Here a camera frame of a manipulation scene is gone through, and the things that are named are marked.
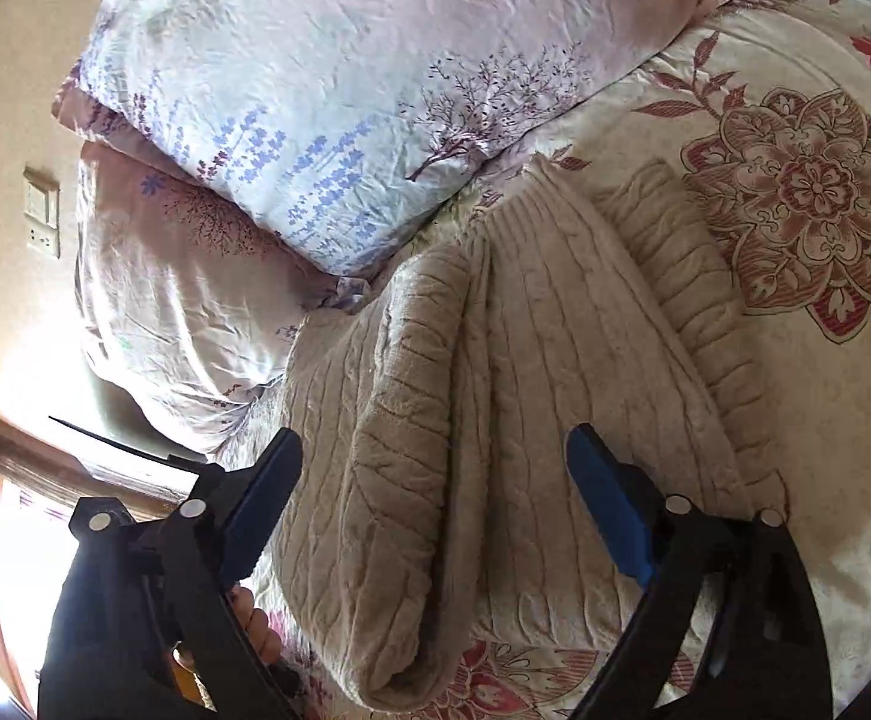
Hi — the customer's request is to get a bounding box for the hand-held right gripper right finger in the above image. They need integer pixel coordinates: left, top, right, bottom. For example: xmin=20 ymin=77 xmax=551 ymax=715
xmin=565 ymin=422 xmax=836 ymax=720

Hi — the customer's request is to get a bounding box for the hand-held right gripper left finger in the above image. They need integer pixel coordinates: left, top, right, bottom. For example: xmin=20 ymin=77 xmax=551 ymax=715
xmin=36 ymin=426 xmax=305 ymax=720

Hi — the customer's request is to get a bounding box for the beige cable-knit sweater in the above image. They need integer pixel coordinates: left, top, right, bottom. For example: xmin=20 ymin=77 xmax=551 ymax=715
xmin=268 ymin=152 xmax=791 ymax=713

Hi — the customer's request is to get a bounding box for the person's left hand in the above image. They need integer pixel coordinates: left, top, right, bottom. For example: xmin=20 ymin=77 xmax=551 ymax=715
xmin=226 ymin=583 xmax=283 ymax=667

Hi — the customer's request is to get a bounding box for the thin black flat panel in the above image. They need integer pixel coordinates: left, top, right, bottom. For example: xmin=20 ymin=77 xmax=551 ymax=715
xmin=48 ymin=414 xmax=215 ymax=470

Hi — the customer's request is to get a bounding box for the pink pillow with purple sprigs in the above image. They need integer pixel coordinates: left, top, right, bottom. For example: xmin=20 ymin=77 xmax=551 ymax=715
xmin=73 ymin=141 xmax=378 ymax=460

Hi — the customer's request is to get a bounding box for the cream floral bed sheet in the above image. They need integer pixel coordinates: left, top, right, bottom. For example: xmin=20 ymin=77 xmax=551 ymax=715
xmin=210 ymin=0 xmax=871 ymax=720

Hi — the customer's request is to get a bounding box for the wooden framed window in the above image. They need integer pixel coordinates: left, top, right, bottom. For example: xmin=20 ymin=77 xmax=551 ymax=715
xmin=0 ymin=375 xmax=203 ymax=720

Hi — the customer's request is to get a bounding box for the pink pillow with tree print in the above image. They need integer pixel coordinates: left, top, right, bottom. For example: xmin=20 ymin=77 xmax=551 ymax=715
xmin=52 ymin=0 xmax=758 ymax=280

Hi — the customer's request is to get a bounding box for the white wall switch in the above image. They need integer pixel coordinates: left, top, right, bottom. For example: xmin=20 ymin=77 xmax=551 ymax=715
xmin=23 ymin=164 xmax=62 ymax=260

